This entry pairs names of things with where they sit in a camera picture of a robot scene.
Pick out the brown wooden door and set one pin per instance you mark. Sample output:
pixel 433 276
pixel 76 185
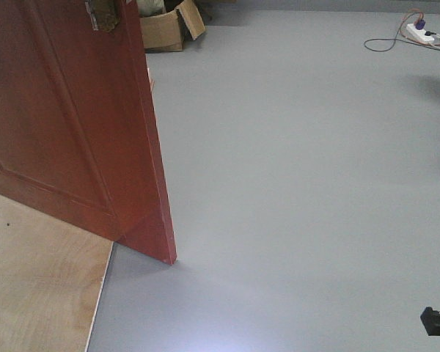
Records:
pixel 78 134

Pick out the brass door lock plate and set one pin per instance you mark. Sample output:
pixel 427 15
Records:
pixel 103 14

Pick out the black robot part lower right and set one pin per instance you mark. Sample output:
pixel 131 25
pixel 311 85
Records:
pixel 431 321

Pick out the cardboard box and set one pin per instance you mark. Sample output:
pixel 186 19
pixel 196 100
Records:
pixel 168 31

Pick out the plywood base platform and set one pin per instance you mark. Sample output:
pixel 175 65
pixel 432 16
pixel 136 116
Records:
pixel 51 279

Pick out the white power strip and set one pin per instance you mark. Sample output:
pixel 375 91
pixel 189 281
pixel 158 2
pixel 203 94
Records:
pixel 419 35

